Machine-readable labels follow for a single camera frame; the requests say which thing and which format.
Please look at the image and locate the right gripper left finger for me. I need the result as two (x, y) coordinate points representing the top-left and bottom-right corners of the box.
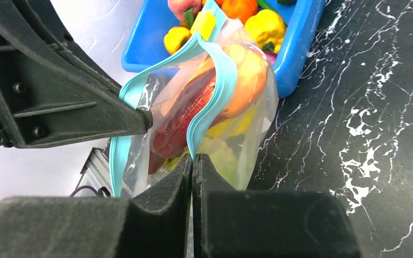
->
(0, 155), (193, 257)

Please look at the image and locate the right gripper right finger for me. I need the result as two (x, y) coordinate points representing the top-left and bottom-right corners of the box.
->
(193, 154), (361, 257)

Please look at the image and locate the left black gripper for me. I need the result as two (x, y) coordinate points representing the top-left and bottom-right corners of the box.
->
(0, 1), (153, 148)

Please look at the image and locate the green round melon toy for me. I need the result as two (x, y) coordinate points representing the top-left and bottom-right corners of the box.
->
(165, 137), (243, 189)

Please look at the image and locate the yellow bell pepper toy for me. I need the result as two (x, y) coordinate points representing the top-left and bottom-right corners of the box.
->
(204, 105), (255, 138)

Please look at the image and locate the clear zip top bag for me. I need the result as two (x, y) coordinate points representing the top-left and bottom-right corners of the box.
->
(109, 1), (278, 198)

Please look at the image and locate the hot dog bun toy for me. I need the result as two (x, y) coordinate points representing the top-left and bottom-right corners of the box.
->
(148, 44), (271, 174)

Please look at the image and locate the blue plastic bin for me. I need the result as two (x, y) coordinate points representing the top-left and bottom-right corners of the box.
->
(121, 0), (325, 98)

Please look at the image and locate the purple eggplant toy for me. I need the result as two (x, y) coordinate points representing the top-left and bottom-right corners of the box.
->
(264, 51), (277, 65)

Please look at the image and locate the orange tangerine toy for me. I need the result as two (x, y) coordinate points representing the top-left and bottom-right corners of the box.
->
(221, 0), (259, 21)

